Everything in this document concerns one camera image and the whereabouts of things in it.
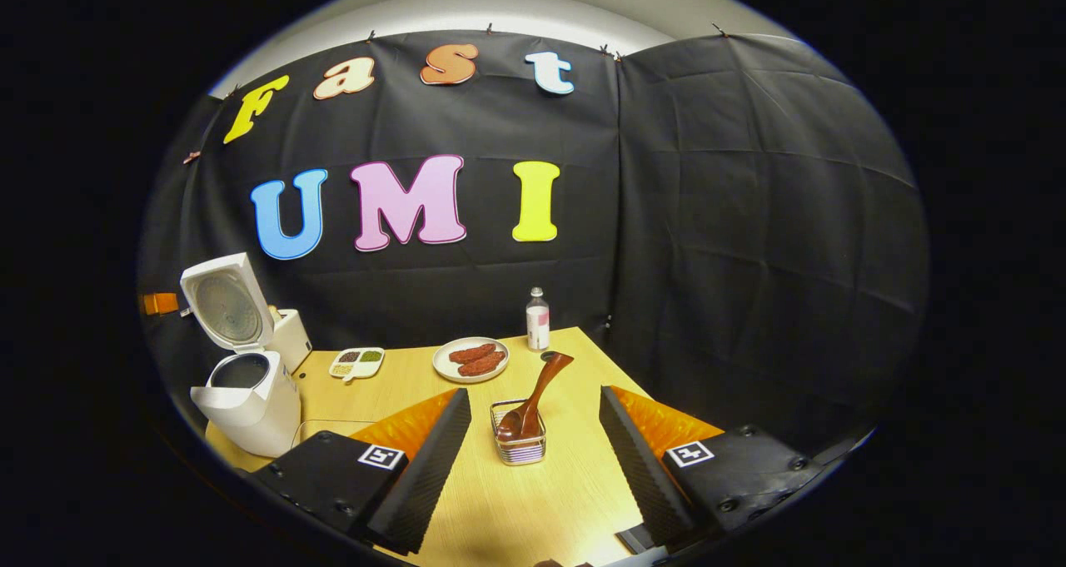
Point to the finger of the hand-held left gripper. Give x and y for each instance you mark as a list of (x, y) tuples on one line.
[(160, 304)]

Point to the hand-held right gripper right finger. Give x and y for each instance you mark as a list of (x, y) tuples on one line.
[(645, 475)]

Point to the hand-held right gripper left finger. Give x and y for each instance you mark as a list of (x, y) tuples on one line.
[(433, 467)]

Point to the brown wooden spoon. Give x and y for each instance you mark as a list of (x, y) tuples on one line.
[(541, 388)]

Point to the white rice cooker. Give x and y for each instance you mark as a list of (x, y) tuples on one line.
[(258, 417)]

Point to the round white plate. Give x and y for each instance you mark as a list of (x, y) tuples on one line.
[(443, 367)]

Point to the red meat piece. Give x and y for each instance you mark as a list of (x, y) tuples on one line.
[(472, 353), (483, 365)]

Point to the white divided grain dish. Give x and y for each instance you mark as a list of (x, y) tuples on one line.
[(356, 364)]

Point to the white toaster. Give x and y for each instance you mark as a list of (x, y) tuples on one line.
[(291, 338)]

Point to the clear bottle with pink label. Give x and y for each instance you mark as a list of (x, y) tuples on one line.
[(538, 321)]

